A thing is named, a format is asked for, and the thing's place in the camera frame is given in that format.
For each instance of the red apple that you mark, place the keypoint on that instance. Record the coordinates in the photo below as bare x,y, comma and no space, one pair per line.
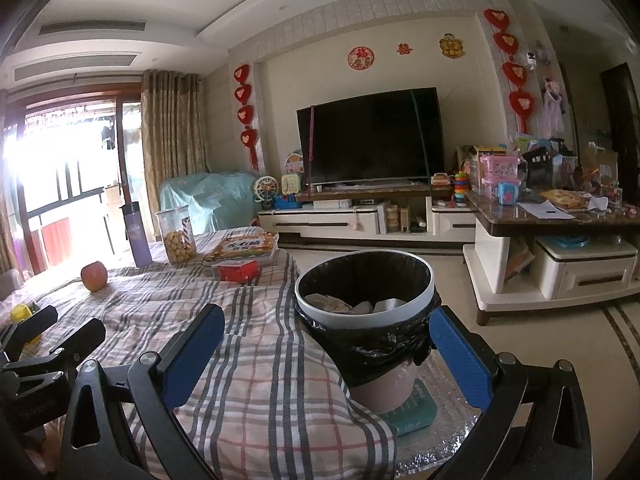
94,276

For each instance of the beige curtain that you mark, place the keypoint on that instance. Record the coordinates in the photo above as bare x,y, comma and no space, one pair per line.
172,150

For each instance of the dark hanging clothes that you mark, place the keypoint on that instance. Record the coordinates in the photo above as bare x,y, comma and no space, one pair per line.
108,137

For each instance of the yellow figure wall sticker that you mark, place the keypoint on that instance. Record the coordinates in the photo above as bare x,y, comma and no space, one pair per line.
450,46

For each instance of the yellow plastic cup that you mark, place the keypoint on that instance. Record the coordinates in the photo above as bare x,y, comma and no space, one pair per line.
21,312

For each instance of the white security camera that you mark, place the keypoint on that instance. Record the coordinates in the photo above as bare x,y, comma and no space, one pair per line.
532,60

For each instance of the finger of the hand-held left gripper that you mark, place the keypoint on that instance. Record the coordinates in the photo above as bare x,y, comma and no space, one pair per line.
82,342
37,327

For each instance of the dark wooden door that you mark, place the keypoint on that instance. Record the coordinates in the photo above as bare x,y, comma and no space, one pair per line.
622,130

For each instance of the red carton box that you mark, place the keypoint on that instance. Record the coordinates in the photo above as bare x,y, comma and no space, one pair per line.
237,272

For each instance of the small white desk fan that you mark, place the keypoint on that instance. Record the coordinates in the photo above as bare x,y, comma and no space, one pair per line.
265,190

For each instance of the clear cookie jar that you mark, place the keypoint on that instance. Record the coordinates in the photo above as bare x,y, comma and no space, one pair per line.
176,242

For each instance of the pink storage box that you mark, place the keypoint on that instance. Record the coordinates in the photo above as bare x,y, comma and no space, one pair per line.
500,175

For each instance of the yellow toy board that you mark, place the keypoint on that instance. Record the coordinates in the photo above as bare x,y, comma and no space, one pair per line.
290,185

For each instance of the white television cabinet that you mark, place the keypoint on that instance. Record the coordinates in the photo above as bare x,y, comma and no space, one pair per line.
325,220

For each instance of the white paper sheet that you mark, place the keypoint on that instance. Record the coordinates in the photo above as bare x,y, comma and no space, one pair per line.
545,210

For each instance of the white trash bin black bag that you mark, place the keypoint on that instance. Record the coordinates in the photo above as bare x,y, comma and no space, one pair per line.
380,355

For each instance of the small red wall sticker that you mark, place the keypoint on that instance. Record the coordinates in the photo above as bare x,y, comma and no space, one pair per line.
404,48

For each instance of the teal box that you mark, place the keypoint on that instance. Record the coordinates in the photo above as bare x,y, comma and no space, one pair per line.
415,410

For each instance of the flat colourful snack box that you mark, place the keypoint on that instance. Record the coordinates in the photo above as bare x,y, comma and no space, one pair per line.
242,247

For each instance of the red hanging cloth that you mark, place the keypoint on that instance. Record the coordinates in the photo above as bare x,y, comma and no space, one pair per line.
55,240

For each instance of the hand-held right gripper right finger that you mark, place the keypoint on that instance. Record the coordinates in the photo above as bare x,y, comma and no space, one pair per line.
457,355

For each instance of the red toy register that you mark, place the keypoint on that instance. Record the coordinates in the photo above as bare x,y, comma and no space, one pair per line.
441,180

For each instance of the checked tablecloth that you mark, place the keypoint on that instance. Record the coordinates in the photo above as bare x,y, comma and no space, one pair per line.
250,360

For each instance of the blue plastic toy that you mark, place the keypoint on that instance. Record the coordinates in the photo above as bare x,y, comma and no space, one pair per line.
286,202

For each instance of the blue toy cup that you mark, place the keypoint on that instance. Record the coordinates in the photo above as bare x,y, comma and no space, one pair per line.
507,194

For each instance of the white crumpled paper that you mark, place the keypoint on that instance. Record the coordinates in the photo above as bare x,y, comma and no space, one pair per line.
387,306

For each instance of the silver embossed tray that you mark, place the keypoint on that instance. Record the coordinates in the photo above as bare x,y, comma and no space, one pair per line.
450,435

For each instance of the round red wall sticker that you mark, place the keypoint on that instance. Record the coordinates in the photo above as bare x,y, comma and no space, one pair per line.
360,57

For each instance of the pale snack wrapper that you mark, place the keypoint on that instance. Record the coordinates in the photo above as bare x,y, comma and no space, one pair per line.
327,304

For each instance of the colourful toy house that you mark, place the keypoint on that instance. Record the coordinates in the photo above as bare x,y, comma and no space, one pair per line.
295,162

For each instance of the pink hanging dress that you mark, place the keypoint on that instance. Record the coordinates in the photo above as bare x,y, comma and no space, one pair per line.
553,107

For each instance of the black television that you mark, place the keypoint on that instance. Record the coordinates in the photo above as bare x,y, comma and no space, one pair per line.
370,135

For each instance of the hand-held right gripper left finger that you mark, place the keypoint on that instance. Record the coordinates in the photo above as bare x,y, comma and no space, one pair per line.
195,355

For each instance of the purple water bottle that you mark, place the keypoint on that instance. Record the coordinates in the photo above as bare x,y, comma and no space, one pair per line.
136,235

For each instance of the white marble-top table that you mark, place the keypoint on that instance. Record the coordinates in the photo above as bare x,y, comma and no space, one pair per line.
575,270

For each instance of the teal covered sofa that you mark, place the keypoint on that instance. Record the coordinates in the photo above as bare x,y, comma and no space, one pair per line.
215,200

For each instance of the orange patterned tray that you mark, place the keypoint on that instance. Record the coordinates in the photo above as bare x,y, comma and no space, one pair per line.
562,199

